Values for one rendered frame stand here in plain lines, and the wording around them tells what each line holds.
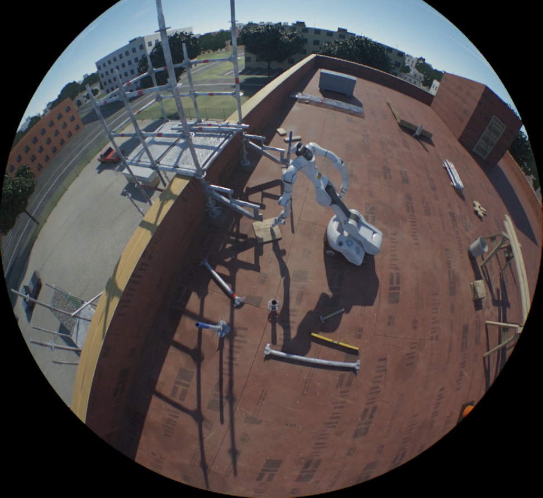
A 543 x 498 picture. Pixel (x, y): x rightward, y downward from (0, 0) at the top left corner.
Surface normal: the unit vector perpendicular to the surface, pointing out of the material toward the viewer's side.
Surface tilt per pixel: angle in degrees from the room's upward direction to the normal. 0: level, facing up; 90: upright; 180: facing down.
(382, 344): 0
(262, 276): 0
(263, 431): 0
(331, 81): 90
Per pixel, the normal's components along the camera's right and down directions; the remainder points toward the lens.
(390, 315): 0.01, -0.53
